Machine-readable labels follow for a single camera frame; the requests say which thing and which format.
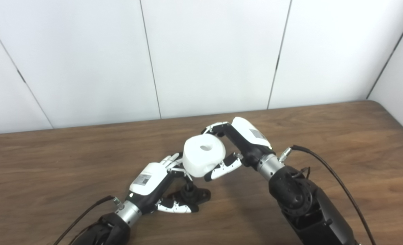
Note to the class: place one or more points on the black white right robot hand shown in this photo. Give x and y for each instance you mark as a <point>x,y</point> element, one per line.
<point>247,136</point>

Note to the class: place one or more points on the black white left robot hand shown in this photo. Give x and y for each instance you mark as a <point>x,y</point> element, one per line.
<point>148,178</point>

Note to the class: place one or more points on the round white piece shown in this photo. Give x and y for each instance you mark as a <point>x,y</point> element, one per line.
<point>196,163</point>

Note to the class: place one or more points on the black flanged holder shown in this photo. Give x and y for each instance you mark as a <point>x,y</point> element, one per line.
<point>201,195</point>

